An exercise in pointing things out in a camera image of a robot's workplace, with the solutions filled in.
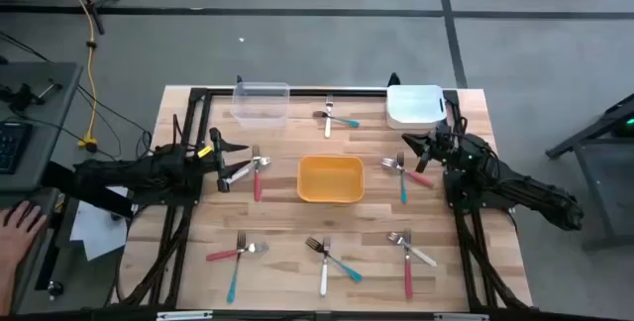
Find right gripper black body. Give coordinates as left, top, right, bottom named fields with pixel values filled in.
left=416, top=123, right=470, bottom=173

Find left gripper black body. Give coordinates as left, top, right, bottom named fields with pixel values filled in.
left=190, top=127, right=232, bottom=194

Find teal-handled dark fork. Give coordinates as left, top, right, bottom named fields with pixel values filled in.
left=226, top=230, right=248, bottom=306
left=395, top=150, right=408, bottom=205
left=312, top=109, right=361, bottom=129
left=304, top=236, right=364, bottom=283

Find person's forearm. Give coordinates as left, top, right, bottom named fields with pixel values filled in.
left=0, top=261, right=19, bottom=315

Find white plastic bin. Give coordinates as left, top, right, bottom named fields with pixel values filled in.
left=385, top=84, right=448, bottom=131

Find clear plastic bin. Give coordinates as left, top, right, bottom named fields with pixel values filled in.
left=231, top=81, right=291, bottom=129

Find yellow plastic bin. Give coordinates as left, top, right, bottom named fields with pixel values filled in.
left=296, top=155, right=367, bottom=205

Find black desk support beam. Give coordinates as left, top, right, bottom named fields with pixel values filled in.
left=41, top=160, right=136, bottom=219

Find white paper sheets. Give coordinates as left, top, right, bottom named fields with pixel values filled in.
left=68, top=185, right=131, bottom=262

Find dark grey cart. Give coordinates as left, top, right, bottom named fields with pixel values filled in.
left=544, top=91, right=634, bottom=253

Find grey desk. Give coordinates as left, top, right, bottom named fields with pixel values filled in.
left=0, top=61, right=84, bottom=193

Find black tripod stand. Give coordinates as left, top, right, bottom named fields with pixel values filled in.
left=52, top=0, right=124, bottom=36

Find black keyboard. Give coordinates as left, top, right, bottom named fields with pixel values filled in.
left=0, top=121, right=32, bottom=174

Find black tool on desk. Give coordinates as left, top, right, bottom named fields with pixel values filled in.
left=0, top=78, right=64, bottom=113

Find person's hand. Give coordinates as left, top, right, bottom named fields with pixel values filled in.
left=0, top=200, right=50, bottom=272

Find grey low desk surface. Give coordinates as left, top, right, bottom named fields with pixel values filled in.
left=0, top=186, right=61, bottom=315

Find black aluminium table frame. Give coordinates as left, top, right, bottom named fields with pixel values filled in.
left=113, top=86, right=534, bottom=312

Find yellow power cable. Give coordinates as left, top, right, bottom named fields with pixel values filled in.
left=49, top=0, right=99, bottom=153

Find silver metal bracket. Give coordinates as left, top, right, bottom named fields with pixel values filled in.
left=156, top=310, right=214, bottom=321
left=433, top=312, right=490, bottom=321

